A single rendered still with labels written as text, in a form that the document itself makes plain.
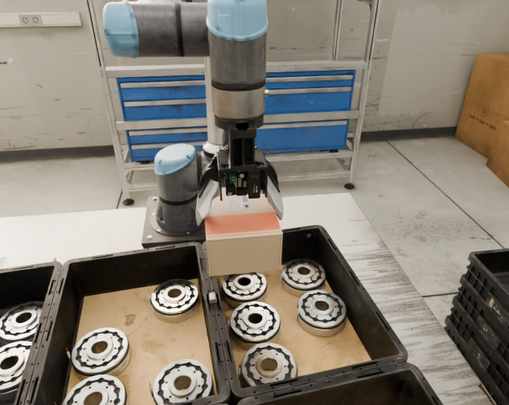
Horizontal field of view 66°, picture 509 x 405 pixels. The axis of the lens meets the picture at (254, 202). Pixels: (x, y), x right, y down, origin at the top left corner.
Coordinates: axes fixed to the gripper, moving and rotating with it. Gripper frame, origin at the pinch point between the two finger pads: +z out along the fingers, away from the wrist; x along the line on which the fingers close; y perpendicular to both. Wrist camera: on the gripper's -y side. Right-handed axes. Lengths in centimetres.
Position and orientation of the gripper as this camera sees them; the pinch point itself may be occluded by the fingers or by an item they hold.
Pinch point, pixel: (240, 219)
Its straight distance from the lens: 68.7
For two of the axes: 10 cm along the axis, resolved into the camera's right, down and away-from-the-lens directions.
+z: 0.0, 8.5, 5.3
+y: 1.4, 5.3, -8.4
